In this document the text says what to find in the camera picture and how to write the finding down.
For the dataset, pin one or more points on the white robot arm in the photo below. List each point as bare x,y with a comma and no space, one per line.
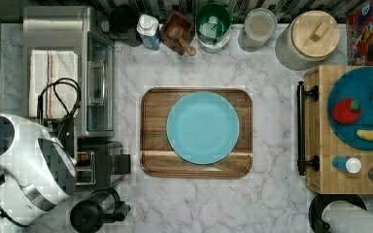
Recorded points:
38,173

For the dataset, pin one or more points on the brown toast slice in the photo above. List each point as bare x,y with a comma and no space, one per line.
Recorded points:
83,157

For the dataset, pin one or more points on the light blue round plate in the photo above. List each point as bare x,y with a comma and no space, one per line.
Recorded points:
203,128

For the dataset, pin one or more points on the wooden serving tray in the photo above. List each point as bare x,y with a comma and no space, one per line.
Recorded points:
158,159

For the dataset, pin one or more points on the green mug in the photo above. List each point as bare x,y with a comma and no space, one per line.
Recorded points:
212,21

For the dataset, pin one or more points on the dark wooden square box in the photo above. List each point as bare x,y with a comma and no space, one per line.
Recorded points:
177,33

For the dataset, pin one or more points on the white capped blue bottle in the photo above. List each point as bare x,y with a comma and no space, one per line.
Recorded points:
148,30

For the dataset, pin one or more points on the black two-slot toaster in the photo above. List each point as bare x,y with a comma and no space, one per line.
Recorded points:
108,164

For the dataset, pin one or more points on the clear glass jar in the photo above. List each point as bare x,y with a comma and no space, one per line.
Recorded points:
259,27

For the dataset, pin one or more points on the stainless steel toaster oven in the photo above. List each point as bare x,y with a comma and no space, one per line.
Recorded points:
77,29

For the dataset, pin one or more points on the black coffee grinder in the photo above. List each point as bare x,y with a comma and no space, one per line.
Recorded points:
101,207

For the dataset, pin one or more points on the white striped folded towel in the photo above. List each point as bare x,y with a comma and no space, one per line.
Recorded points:
48,66

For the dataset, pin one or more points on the grey canister wooden lid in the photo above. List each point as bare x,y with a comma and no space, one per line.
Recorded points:
311,38

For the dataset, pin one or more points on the red toy apple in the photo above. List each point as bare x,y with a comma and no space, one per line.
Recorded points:
346,111

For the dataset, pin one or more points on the blue shaker white cap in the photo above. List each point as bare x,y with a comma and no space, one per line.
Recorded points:
346,164

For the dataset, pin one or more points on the dark blue round plate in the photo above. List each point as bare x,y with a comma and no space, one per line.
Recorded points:
356,84

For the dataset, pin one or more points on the paper towel roll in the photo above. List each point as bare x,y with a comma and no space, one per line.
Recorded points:
345,217

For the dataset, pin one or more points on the colourful cereal box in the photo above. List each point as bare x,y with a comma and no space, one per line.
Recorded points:
360,36

